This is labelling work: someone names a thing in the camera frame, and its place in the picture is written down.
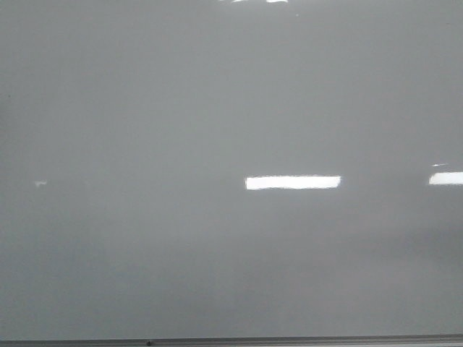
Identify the white glossy whiteboard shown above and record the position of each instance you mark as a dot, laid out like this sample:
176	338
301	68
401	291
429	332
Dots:
215	169

